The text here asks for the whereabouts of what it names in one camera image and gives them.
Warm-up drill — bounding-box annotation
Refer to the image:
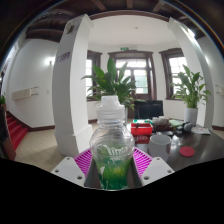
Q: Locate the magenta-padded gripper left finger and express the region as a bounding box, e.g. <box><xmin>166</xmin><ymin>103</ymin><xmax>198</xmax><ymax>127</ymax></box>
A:
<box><xmin>50</xmin><ymin>148</ymin><xmax>101</xmax><ymax>190</ymax></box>

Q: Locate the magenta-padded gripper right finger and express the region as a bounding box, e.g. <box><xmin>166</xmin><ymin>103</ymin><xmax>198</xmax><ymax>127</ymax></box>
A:
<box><xmin>128</xmin><ymin>147</ymin><xmax>175</xmax><ymax>189</ymax></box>

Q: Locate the clear bottle with green drink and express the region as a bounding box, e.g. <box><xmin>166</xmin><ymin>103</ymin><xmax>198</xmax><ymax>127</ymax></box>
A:
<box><xmin>89</xmin><ymin>95</ymin><xmax>136</xmax><ymax>191</ymax></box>

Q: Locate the white ceramic mug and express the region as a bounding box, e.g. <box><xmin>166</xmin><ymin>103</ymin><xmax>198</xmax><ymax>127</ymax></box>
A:
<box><xmin>147</xmin><ymin>133</ymin><xmax>172</xmax><ymax>163</ymax></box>

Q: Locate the flat round red coaster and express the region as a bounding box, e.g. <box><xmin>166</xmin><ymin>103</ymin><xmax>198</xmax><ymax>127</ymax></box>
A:
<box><xmin>179</xmin><ymin>145</ymin><xmax>196</xmax><ymax>158</ymax></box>

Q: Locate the red plastic box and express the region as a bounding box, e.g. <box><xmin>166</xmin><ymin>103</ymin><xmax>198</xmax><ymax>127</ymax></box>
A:
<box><xmin>130</xmin><ymin>122</ymin><xmax>154</xmax><ymax>137</ymax></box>

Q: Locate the tea set on dark tray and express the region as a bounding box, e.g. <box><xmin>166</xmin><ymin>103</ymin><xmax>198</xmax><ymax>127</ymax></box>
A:
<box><xmin>151</xmin><ymin>115</ymin><xmax>172</xmax><ymax>132</ymax></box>

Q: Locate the green flat box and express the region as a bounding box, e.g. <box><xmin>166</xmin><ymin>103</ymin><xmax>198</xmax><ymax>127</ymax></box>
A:
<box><xmin>132</xmin><ymin>118</ymin><xmax>153</xmax><ymax>125</ymax></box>

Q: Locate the dark round teapot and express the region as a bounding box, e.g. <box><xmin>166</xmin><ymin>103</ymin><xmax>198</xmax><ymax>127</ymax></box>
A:
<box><xmin>181</xmin><ymin>121</ymin><xmax>194</xmax><ymax>132</ymax></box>

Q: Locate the printed paper leaflet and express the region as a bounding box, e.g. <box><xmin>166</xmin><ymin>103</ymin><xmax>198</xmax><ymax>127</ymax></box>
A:
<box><xmin>191</xmin><ymin>125</ymin><xmax>212</xmax><ymax>136</ymax></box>

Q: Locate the black chair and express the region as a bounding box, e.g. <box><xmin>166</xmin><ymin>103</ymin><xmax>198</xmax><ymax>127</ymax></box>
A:
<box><xmin>133</xmin><ymin>99</ymin><xmax>164</xmax><ymax>120</ymax></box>

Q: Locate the leafy plant in white pot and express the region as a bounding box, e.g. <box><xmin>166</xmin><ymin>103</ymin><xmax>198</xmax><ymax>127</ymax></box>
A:
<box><xmin>170</xmin><ymin>64</ymin><xmax>212</xmax><ymax>127</ymax></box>
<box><xmin>81</xmin><ymin>57</ymin><xmax>138</xmax><ymax>125</ymax></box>

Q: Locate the red carpeted staircase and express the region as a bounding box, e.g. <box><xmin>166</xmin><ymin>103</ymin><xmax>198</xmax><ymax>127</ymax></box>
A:
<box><xmin>5</xmin><ymin>111</ymin><xmax>29</xmax><ymax>151</ymax></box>

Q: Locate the brown wooden double door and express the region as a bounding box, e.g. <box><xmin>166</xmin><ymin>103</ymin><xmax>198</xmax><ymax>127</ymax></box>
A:
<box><xmin>108</xmin><ymin>49</ymin><xmax>158</xmax><ymax>102</ymax></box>

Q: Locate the brown framed window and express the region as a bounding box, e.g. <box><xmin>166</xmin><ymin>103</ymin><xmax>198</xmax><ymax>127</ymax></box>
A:
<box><xmin>85</xmin><ymin>49</ymin><xmax>103</xmax><ymax>102</ymax></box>
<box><xmin>159</xmin><ymin>47</ymin><xmax>191</xmax><ymax>100</ymax></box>

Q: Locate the purple pillar sign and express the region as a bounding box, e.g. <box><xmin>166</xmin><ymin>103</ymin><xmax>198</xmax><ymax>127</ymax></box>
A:
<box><xmin>56</xmin><ymin>51</ymin><xmax>72</xmax><ymax>63</ymax></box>

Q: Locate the glowing wall lamp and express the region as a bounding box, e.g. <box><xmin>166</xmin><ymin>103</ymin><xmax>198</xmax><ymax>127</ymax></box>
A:
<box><xmin>44</xmin><ymin>57</ymin><xmax>56</xmax><ymax>67</ymax></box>

